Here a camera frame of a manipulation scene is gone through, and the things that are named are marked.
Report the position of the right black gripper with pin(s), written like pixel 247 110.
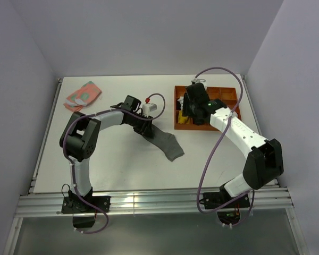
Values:
pixel 186 111

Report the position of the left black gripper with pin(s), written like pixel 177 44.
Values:
pixel 145 128

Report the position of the white black striped sock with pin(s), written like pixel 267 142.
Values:
pixel 179 103

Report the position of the grey sock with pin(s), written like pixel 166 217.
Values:
pixel 167 143

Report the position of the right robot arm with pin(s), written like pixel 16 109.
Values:
pixel 264 161

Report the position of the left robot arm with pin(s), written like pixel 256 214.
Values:
pixel 80 136

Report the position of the pink green patterned socks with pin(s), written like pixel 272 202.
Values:
pixel 82 97

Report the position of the yellow rolled sock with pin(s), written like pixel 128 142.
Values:
pixel 181 119

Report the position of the orange compartment tray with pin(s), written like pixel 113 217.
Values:
pixel 226 95

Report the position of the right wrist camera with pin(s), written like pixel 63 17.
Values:
pixel 199 80

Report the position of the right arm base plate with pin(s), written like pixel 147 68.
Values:
pixel 212 200

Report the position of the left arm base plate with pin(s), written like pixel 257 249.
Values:
pixel 76 206

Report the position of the aluminium frame rail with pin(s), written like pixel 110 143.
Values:
pixel 146 202

